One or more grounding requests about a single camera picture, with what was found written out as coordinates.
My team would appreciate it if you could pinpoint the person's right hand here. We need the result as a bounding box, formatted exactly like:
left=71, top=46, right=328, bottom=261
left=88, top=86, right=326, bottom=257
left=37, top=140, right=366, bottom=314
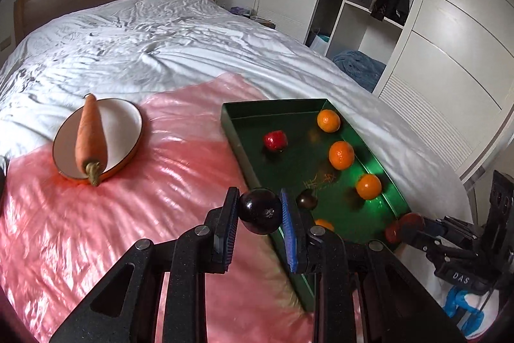
left=444, top=284, right=488, bottom=336

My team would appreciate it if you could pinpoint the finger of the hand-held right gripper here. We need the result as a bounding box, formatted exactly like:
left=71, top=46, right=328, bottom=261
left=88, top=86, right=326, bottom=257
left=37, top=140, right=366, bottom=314
left=421, top=216, right=480, bottom=244
left=399, top=224, right=442, bottom=253

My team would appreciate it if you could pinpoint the green metal tray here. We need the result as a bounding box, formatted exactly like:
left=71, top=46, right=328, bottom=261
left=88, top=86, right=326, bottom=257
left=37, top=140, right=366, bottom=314
left=220, top=98, right=412, bottom=313

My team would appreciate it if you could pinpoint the orange-rimmed white dish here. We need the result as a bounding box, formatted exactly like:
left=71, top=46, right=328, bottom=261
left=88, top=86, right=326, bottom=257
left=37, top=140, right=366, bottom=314
left=52, top=98, right=144, bottom=181

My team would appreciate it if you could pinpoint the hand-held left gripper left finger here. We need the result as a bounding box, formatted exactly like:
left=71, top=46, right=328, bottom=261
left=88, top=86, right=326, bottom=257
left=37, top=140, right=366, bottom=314
left=49, top=186, right=242, bottom=343

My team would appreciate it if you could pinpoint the dark purple plum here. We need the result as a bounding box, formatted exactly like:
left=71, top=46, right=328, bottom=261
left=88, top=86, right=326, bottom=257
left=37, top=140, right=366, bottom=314
left=238, top=187, right=283, bottom=235
left=296, top=194, right=319, bottom=211

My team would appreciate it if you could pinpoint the red apple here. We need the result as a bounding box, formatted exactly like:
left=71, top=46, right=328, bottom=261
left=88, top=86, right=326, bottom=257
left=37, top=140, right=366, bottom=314
left=263, top=130, right=288, bottom=151
left=385, top=212, right=424, bottom=244

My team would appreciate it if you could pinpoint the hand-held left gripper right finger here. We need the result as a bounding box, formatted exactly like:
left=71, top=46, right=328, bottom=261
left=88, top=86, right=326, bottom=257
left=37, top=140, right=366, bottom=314
left=280, top=188, right=462, bottom=343

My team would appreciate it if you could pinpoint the carrot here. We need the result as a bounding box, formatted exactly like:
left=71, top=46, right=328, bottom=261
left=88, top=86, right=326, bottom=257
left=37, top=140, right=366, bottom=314
left=75, top=93, right=108, bottom=187

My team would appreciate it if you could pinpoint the white plastic bag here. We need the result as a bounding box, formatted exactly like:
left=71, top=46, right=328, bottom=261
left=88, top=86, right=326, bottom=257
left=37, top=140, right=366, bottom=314
left=311, top=33, right=332, bottom=56

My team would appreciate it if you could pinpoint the white wardrobe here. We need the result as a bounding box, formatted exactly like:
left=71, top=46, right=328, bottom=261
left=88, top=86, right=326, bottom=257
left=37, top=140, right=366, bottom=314
left=255, top=0, right=514, bottom=183

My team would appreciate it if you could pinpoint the blue folded blanket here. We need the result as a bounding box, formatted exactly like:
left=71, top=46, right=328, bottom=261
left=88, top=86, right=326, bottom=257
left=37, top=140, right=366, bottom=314
left=332, top=50, right=387, bottom=92

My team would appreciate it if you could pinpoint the pink plastic sheet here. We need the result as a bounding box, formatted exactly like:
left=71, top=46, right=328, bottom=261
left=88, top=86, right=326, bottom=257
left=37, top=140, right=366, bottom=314
left=0, top=72, right=322, bottom=343

